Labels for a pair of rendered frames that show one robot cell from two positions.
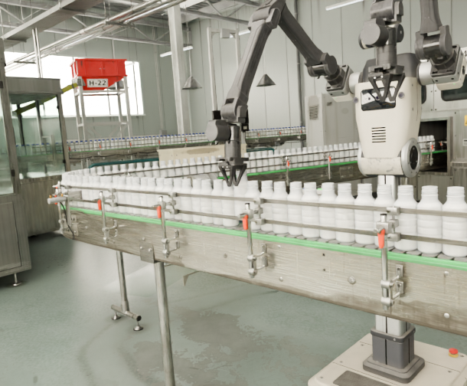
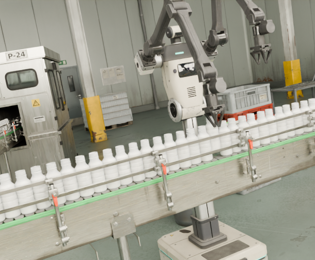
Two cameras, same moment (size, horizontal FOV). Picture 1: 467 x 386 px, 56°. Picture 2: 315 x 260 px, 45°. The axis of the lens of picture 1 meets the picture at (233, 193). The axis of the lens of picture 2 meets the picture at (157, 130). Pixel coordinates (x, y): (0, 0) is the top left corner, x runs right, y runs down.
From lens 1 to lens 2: 2.04 m
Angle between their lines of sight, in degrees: 67
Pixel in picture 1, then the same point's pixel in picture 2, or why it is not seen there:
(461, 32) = not seen: outside the picture
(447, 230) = not seen: outside the picture
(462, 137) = (32, 116)
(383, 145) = (194, 98)
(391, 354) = (214, 228)
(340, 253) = (290, 143)
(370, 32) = (270, 26)
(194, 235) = (186, 179)
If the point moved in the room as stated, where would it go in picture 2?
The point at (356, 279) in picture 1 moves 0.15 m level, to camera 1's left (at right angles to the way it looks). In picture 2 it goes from (299, 154) to (299, 162)
